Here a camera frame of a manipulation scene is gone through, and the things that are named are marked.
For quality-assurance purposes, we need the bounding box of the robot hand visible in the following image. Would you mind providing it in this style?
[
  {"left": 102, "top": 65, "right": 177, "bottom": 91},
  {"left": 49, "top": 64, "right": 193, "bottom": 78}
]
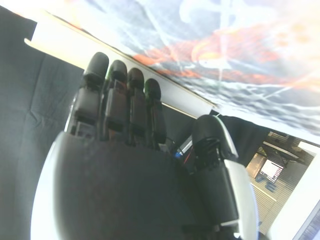
[{"left": 30, "top": 51, "right": 259, "bottom": 240}]

